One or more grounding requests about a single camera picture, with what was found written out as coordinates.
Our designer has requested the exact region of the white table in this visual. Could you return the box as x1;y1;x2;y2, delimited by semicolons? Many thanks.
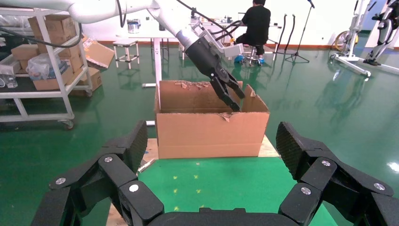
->
117;29;175;127

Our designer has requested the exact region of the green cloth mat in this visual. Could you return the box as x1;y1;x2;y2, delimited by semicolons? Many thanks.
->
137;156;339;226

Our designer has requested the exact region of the white robot support stand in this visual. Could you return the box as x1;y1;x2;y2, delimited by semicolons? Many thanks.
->
330;0;399;77

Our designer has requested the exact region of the clear plastic bag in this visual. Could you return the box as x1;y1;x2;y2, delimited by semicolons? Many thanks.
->
26;53;68;81

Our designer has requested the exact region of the person in black clothes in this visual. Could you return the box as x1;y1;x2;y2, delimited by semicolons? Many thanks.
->
233;0;272;65

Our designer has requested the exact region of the white black humanoid robot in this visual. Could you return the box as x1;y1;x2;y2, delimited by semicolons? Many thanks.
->
363;0;399;66

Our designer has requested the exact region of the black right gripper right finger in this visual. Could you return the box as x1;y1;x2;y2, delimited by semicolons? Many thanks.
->
276;121;395;226

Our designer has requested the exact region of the cardboard box with label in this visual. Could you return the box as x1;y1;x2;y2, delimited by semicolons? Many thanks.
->
70;67;103;97

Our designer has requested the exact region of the low wide cardboard box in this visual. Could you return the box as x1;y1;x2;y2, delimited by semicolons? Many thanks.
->
32;64;74;91

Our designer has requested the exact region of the black tripod stand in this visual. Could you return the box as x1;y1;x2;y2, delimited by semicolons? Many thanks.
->
285;0;315;64

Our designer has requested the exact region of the large open cardboard carton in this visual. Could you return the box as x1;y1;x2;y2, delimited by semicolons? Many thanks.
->
154;80;270;160

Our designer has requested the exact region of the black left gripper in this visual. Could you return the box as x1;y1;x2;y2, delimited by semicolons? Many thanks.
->
185;37;245;112

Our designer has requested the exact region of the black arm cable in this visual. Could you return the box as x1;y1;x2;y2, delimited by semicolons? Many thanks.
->
0;0;242;49

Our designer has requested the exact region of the white wheeled shelf cart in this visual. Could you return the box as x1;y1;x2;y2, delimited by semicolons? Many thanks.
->
0;8;94;130

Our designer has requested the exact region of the large printed cardboard box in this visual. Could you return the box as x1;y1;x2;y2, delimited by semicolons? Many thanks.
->
28;15;77;58

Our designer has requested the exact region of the small plain cardboard box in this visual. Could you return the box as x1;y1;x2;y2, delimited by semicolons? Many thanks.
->
11;43;40;61

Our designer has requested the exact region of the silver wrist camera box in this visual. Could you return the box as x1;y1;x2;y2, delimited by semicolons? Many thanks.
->
199;28;244;58

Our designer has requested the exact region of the metal swivel stool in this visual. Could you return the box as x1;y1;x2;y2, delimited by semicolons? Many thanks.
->
243;43;265;67

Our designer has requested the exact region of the narrow cardboard box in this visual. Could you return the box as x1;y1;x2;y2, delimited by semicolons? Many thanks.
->
67;54;83;74

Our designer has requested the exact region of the wooden board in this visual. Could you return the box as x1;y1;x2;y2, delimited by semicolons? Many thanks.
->
106;134;281;226

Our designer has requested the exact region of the small white square stool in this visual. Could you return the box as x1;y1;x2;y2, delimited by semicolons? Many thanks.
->
112;39;140;70

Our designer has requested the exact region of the black gooseneck stand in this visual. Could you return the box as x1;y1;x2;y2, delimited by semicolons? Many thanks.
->
274;13;295;61

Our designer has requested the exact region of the flattened torn cardboard sheet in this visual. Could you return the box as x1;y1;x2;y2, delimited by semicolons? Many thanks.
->
82;37;115;70

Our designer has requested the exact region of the metal pot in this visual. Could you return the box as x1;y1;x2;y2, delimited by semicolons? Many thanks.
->
127;18;142;34

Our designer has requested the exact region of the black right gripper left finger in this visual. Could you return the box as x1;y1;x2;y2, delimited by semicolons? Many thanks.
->
31;120;164;226

